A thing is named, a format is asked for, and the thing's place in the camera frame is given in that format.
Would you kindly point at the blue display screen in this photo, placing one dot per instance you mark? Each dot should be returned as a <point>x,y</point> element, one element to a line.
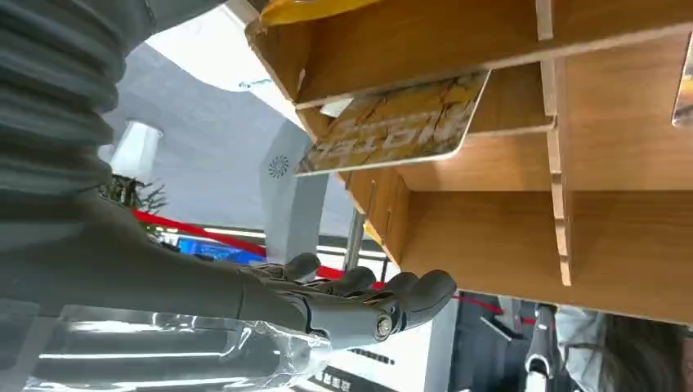
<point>216,251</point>

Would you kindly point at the person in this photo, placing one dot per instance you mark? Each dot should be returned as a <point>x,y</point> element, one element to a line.
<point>633,357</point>

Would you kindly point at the red barrier belt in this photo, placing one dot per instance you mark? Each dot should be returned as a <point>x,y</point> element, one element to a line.
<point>189,230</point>

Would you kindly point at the green potted plant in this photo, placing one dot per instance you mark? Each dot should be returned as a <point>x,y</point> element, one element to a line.
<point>135,193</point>

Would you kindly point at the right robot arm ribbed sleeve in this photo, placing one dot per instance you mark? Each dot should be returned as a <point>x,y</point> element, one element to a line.
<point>54,92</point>

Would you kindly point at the wooden divided box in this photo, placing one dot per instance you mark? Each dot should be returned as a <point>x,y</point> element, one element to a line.
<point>622,232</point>

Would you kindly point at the clear plastic cover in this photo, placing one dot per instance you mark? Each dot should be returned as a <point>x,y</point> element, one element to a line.
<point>162,351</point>

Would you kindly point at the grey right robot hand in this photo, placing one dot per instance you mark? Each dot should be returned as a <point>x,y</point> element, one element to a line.
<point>135,270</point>

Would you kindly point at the silver stanchion post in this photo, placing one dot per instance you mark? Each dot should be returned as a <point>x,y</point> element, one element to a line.
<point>354,238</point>

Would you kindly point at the black sign with white text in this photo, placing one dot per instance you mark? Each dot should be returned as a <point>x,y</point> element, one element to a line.
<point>346,381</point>

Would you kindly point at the grey kiosk stand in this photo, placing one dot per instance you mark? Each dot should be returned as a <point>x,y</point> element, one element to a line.
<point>292,211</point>

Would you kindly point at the yellow padded bag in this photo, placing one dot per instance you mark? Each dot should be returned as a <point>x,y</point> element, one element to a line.
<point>314,8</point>

